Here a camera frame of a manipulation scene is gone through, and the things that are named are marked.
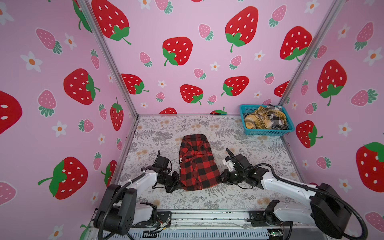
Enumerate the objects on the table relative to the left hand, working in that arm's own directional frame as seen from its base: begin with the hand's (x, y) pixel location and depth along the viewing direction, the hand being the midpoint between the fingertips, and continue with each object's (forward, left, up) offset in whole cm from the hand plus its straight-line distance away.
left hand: (185, 185), depth 82 cm
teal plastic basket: (+58, -46, +6) cm, 74 cm away
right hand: (+1, -17, +5) cm, 18 cm away
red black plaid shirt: (+10, -7, +2) cm, 13 cm away
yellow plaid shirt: (+46, -54, +7) cm, 71 cm away
